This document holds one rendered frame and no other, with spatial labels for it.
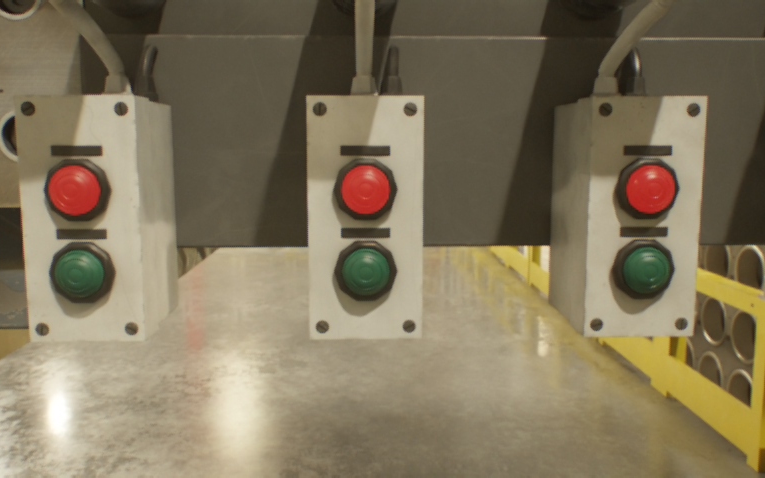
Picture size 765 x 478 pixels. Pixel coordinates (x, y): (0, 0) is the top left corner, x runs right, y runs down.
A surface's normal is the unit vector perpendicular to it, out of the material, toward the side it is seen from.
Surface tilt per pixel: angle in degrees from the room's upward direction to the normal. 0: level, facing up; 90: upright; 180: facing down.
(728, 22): 90
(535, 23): 90
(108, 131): 90
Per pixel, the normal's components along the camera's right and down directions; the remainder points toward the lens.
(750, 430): -1.00, 0.00
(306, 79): 0.04, 0.13
